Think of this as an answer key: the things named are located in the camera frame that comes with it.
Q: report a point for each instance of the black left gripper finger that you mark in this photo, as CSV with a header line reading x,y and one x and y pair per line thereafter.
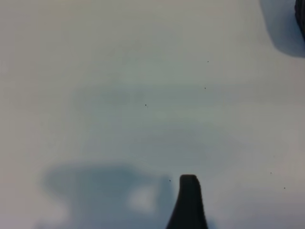
x,y
189,205

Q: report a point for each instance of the dark brown woven wicker basket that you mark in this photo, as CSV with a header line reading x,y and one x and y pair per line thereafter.
x,y
301,19

